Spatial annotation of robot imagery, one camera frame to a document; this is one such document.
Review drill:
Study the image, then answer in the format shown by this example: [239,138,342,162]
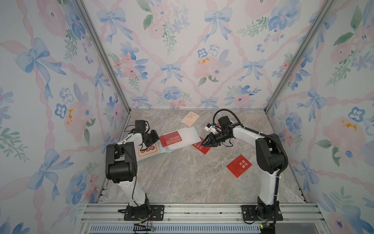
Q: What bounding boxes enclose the aluminium corner post right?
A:
[264,0,336,114]

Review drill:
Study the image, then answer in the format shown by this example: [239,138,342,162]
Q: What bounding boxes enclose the red card white text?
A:
[159,131,182,147]

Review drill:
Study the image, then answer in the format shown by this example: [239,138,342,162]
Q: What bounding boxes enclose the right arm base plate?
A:
[240,204,283,221]

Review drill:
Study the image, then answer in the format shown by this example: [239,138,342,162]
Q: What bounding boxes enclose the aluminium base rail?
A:
[76,203,331,234]

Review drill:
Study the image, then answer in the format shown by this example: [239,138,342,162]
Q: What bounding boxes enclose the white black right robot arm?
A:
[201,116,288,220]

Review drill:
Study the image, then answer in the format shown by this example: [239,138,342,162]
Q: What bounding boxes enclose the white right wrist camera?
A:
[204,123,219,134]

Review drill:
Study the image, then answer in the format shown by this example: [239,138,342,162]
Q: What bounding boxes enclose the aluminium corner post left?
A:
[72,0,131,114]

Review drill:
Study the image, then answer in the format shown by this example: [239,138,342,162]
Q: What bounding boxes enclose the red card gold text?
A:
[227,155,252,178]

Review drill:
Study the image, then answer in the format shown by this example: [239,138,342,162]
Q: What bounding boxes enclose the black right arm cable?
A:
[212,109,289,179]

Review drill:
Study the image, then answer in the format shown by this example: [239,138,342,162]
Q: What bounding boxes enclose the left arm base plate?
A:
[123,204,165,221]

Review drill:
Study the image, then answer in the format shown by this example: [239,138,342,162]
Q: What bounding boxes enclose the aluminium corner post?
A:
[264,0,336,114]
[72,0,131,114]

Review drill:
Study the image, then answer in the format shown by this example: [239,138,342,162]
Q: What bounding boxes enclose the red money card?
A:
[193,138,210,155]

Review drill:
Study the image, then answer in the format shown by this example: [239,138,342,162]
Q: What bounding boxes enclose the pink good luck card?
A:
[181,111,200,127]

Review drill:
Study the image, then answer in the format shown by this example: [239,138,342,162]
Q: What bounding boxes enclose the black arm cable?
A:
[212,109,289,179]
[123,124,150,205]

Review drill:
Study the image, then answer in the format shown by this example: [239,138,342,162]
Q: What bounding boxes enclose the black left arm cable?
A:
[123,124,150,205]

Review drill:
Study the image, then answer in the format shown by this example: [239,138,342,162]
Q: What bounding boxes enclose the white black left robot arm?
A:
[105,120,159,215]

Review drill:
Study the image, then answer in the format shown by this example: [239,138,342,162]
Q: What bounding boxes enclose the cream card red circles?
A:
[137,144,160,160]

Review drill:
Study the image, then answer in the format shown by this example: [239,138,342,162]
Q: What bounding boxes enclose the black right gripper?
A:
[201,131,230,147]

